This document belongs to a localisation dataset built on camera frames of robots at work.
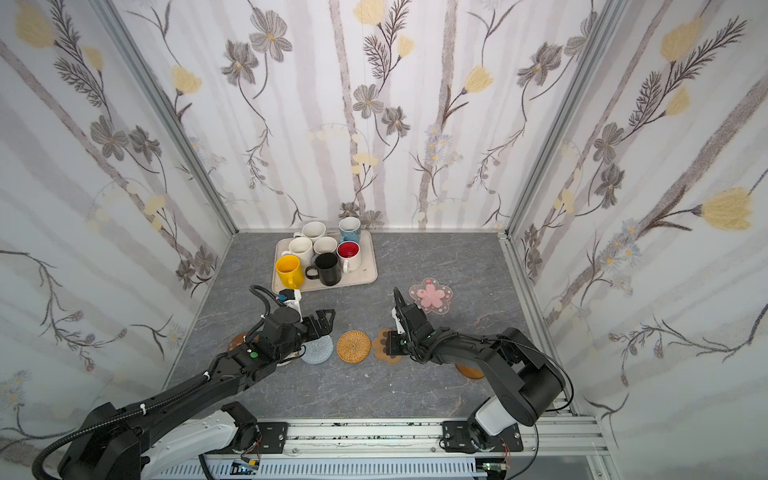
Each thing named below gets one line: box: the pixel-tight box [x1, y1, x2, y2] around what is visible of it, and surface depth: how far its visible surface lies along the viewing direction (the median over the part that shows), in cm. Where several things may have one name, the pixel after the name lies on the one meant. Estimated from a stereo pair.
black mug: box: [305, 252, 342, 287], surface depth 103 cm
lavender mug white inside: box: [313, 236, 338, 260], surface depth 109 cm
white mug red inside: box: [336, 240, 361, 273], surface depth 106 cm
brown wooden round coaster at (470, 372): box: [455, 363, 485, 379], surface depth 87 cm
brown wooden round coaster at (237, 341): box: [227, 332, 248, 352], surface depth 92 cm
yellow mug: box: [275, 254, 304, 290], surface depth 100 cm
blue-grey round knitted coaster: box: [301, 335, 334, 365], surface depth 90 cm
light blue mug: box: [338, 216, 361, 243], surface depth 110 cm
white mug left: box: [281, 237, 314, 271], surface depth 106 cm
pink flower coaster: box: [409, 277, 453, 315], surface depth 104 cm
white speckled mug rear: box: [293, 221, 327, 244], surface depth 113 cm
